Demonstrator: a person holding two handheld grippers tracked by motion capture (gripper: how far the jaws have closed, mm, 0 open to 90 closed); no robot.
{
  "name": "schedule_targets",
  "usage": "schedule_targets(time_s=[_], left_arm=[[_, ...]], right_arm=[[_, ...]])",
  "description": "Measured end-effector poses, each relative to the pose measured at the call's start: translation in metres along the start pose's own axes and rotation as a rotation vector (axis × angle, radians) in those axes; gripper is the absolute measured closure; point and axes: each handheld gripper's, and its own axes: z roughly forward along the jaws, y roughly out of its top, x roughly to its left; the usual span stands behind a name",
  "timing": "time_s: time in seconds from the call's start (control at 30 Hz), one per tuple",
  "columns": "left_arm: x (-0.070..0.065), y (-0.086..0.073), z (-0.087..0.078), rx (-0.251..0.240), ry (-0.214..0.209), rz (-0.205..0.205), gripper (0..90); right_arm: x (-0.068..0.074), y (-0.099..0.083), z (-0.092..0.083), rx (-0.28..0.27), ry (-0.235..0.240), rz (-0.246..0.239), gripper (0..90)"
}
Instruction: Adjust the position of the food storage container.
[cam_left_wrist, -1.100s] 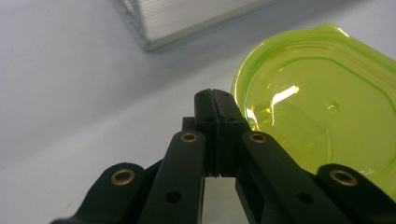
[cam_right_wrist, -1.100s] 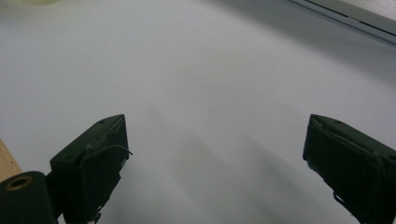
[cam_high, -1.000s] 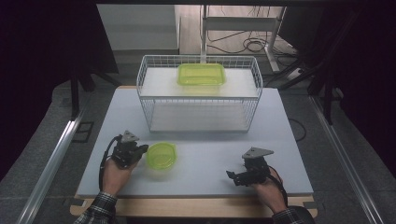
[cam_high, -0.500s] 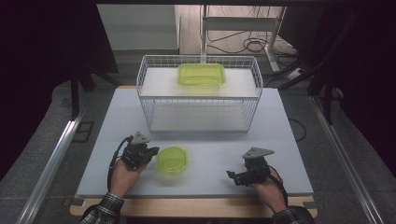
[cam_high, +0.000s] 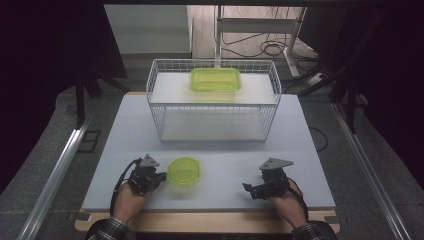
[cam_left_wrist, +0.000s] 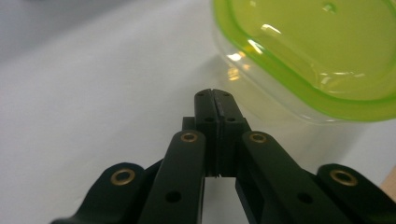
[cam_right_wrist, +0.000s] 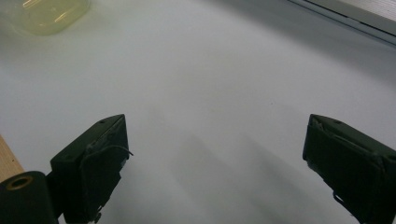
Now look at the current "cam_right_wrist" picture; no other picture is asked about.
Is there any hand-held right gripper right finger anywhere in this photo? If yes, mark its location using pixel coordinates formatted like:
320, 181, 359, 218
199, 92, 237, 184
302, 113, 396, 224

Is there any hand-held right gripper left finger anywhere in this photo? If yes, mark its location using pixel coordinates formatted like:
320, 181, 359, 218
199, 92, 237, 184
49, 113, 134, 224

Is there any green round plastic bowl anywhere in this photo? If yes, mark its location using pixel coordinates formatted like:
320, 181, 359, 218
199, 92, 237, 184
0, 0, 92, 36

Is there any wooden table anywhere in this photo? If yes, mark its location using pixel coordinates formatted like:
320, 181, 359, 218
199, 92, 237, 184
0, 134, 25, 184

